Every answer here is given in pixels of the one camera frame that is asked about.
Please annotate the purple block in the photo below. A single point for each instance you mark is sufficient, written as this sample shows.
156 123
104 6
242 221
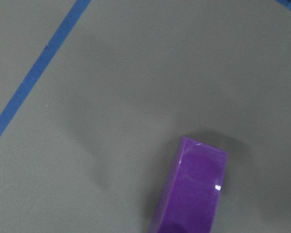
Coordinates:
192 189

